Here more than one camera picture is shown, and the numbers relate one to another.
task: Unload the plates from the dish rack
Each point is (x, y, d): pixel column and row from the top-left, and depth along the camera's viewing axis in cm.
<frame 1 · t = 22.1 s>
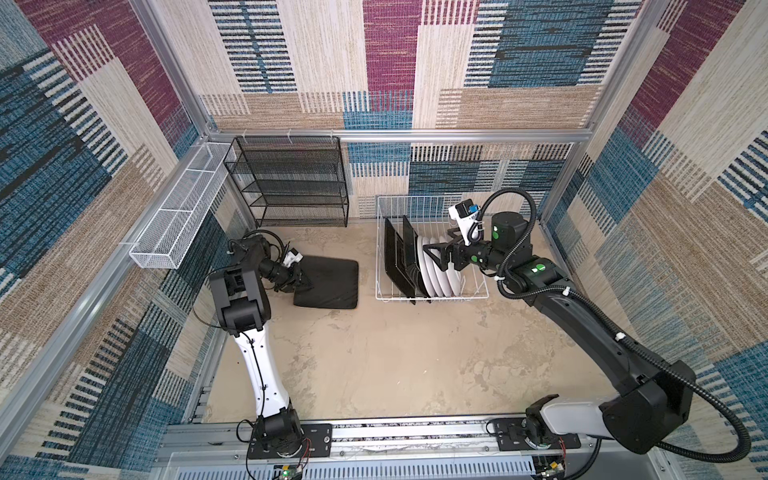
left hand: (306, 284, 100), fingers open
right hand: (438, 243, 74), fingers open
black square plate: (334, 281, 105), on the table

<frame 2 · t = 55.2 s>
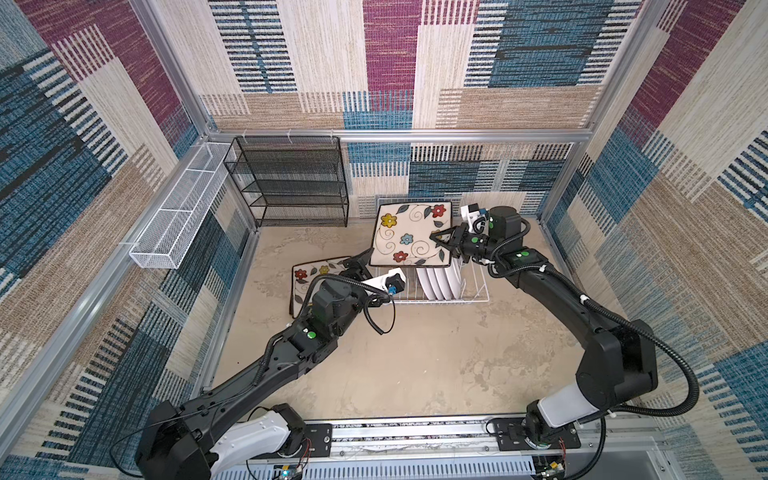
left hand: (375, 255, 71), fingers open
right hand: (431, 239, 78), fingers closed
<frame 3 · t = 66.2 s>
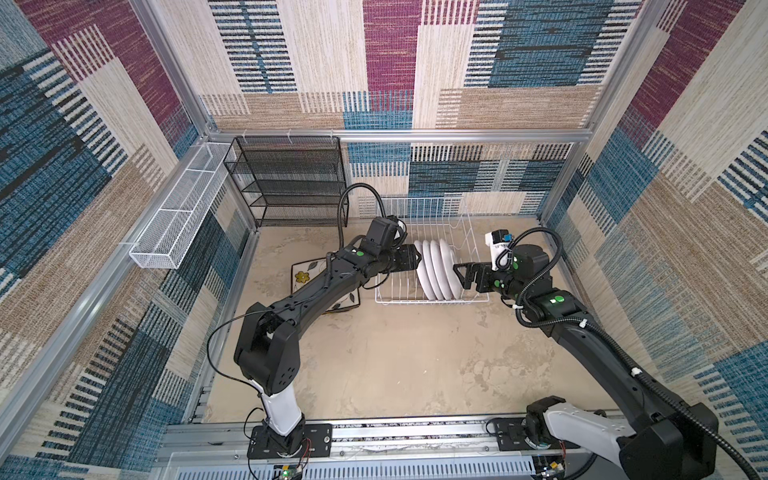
left hand: (417, 253, 84), fingers open
right hand: (469, 270, 78), fingers open
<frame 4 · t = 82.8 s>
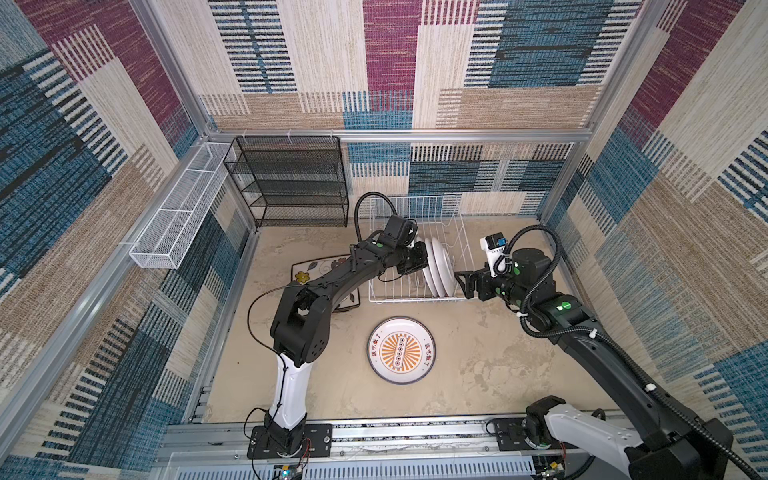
left hand: (436, 257, 88), fingers closed
right hand: (472, 273, 76), fingers open
white round plate: (401, 350, 89), on the table
